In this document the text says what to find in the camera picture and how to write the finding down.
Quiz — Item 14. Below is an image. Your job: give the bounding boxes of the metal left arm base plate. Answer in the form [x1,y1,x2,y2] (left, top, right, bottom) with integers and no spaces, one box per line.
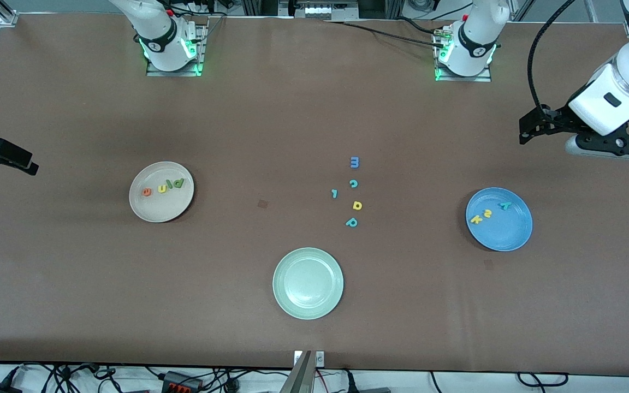
[435,25,492,82]

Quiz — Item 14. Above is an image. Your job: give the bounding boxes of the black orange power strip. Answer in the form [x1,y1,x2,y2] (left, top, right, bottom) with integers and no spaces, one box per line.
[161,370,204,391]

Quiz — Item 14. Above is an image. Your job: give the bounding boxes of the short black table cable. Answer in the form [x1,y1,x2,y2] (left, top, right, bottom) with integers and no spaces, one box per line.
[396,16,446,36]

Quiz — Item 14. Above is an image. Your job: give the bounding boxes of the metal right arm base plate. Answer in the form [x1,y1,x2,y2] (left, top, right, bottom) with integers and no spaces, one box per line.
[146,25,207,77]

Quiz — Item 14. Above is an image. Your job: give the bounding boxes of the blue plate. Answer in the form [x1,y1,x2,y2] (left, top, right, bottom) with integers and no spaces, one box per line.
[465,187,533,252]

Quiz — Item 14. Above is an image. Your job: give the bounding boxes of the beige brown plate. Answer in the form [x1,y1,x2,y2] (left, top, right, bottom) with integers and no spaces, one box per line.
[129,161,195,223]

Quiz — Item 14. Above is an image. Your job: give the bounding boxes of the silver connector box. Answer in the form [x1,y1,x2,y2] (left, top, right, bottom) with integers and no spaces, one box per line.
[279,0,360,21]

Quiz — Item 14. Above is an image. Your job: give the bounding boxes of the long black table cable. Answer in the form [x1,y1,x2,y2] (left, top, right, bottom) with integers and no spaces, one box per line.
[325,20,447,49]

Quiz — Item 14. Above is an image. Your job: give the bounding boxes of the looped black floor cable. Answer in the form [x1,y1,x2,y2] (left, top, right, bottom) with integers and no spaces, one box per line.
[515,372,569,388]

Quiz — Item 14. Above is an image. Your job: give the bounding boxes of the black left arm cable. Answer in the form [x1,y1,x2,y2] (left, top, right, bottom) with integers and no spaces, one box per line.
[527,0,576,111]

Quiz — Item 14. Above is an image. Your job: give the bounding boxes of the grey metal profile bar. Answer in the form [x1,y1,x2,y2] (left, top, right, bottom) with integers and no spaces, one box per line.
[279,351,315,393]

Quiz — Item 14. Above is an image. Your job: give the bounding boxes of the small white metal bracket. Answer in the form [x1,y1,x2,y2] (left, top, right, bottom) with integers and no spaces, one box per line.
[293,350,326,365]

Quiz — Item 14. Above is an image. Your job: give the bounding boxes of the red wire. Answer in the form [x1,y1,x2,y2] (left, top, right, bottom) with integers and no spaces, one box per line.
[314,369,348,385]

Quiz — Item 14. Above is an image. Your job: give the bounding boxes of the pale green plate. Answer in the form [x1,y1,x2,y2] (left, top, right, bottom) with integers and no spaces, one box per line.
[272,247,345,320]

